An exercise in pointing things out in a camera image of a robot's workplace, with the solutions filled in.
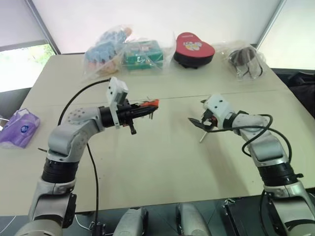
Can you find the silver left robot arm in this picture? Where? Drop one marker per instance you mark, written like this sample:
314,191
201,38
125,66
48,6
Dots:
69,137

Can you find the orange black hex key holder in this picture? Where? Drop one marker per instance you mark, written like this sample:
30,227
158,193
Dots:
151,102

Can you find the clear bag of colourful toys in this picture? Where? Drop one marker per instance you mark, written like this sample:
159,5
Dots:
103,52

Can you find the green box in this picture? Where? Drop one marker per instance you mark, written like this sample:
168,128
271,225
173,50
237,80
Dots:
144,55

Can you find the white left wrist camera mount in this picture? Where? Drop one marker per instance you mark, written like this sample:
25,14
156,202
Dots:
115,91

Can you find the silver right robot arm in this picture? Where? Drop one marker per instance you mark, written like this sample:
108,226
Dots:
261,145

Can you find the clear plastic bag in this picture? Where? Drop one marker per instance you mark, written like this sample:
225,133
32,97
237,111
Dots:
167,57

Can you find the silver hex key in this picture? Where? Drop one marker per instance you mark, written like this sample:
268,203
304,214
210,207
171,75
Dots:
203,137

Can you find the grey rounded shape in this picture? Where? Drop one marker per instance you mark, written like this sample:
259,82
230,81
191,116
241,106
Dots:
192,220
131,221

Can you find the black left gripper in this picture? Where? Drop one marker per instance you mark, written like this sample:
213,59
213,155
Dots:
125,114

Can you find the red heart-shaped box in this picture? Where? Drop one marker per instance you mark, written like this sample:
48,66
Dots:
192,45

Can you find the black fabric bag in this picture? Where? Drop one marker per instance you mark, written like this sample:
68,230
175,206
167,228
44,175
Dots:
301,91

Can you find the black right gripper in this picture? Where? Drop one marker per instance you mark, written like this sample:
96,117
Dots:
210,119

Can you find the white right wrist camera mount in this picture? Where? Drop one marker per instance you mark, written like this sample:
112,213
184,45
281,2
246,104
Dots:
219,105

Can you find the black box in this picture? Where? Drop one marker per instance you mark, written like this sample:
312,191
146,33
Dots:
246,218

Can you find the purple tissue pack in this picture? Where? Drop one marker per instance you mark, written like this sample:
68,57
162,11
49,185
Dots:
19,127

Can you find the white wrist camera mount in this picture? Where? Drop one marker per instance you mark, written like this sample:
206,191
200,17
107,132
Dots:
219,105
115,91

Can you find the dark window frame bar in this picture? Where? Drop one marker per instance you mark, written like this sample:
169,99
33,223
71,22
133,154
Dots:
46,27
269,24

